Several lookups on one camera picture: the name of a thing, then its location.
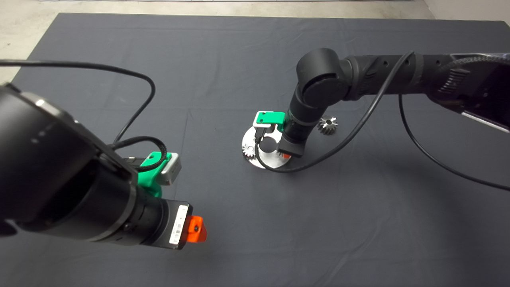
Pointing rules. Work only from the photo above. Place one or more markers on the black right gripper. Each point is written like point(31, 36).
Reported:
point(292, 147)

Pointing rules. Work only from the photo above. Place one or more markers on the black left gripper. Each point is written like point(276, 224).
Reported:
point(175, 225)

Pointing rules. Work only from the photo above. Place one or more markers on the larger steel gear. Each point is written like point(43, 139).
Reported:
point(329, 126)

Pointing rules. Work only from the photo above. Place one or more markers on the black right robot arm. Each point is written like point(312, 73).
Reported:
point(320, 79)

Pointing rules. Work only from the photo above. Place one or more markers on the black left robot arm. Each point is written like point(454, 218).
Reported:
point(63, 183)

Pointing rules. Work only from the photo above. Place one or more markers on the small steel gear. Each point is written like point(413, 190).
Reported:
point(248, 151)

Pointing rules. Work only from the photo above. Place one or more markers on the round metal plate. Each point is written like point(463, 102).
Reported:
point(271, 161)

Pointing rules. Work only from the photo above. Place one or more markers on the dark grey table cloth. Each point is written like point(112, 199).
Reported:
point(255, 239)

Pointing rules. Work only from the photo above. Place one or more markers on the silver right camera box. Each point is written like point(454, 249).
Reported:
point(261, 124)

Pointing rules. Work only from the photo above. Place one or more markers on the silver camera box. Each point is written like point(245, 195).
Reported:
point(170, 169)
point(261, 124)

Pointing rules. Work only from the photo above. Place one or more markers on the green right camera mount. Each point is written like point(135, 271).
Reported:
point(271, 118)

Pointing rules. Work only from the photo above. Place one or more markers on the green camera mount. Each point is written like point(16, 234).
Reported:
point(271, 118)
point(149, 179)

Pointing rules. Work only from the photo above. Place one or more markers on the silver left camera box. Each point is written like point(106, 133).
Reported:
point(170, 169)

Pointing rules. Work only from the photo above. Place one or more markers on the green left camera mount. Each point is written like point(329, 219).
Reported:
point(149, 179)

